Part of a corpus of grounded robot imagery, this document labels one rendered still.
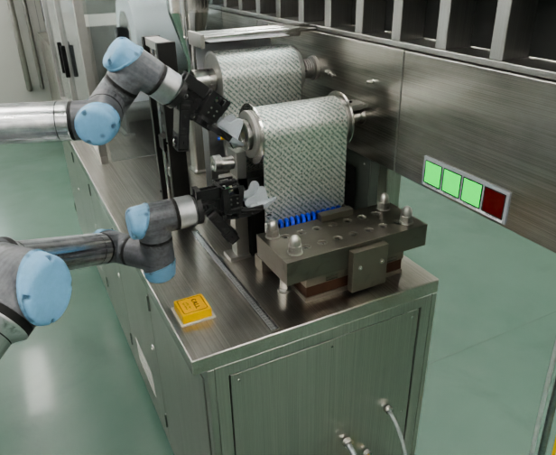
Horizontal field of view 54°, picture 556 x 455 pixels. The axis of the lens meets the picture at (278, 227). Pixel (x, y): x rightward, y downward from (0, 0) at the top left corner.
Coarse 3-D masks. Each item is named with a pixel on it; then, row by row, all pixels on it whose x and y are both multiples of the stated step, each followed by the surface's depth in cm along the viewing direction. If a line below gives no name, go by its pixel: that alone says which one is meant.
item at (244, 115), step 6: (342, 102) 138; (240, 114) 133; (246, 114) 129; (252, 114) 128; (252, 120) 127; (348, 120) 137; (252, 126) 128; (348, 126) 138; (258, 132) 127; (258, 138) 128; (258, 144) 128; (252, 150) 131; (258, 150) 129; (252, 156) 132
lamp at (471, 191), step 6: (468, 180) 114; (468, 186) 115; (474, 186) 113; (480, 186) 112; (462, 192) 117; (468, 192) 115; (474, 192) 114; (480, 192) 112; (462, 198) 117; (468, 198) 116; (474, 198) 114; (474, 204) 115
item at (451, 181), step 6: (444, 174) 121; (450, 174) 119; (456, 174) 117; (444, 180) 121; (450, 180) 119; (456, 180) 118; (444, 186) 121; (450, 186) 120; (456, 186) 118; (450, 192) 120; (456, 192) 119
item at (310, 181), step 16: (272, 160) 131; (288, 160) 133; (304, 160) 135; (320, 160) 137; (336, 160) 140; (272, 176) 133; (288, 176) 135; (304, 176) 137; (320, 176) 140; (336, 176) 142; (272, 192) 135; (288, 192) 137; (304, 192) 139; (320, 192) 142; (336, 192) 144; (272, 208) 137; (288, 208) 139; (304, 208) 141; (320, 208) 144
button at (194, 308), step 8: (192, 296) 128; (200, 296) 128; (176, 304) 125; (184, 304) 125; (192, 304) 125; (200, 304) 125; (208, 304) 125; (184, 312) 122; (192, 312) 122; (200, 312) 123; (208, 312) 124; (184, 320) 122; (192, 320) 123
